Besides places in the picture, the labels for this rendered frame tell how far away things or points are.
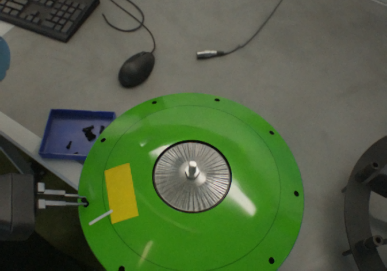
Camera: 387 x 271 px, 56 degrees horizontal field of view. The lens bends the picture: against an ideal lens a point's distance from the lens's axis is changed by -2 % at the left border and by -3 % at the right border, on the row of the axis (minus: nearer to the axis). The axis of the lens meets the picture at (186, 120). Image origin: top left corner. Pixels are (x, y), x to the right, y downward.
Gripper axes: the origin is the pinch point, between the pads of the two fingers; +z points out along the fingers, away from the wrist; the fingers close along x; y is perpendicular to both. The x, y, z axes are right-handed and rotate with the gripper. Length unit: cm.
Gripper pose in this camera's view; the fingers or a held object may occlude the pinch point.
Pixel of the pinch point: (85, 200)
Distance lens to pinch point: 50.7
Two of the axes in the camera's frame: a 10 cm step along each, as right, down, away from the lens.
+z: 7.9, 1.5, 6.0
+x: 2.3, 8.3, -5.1
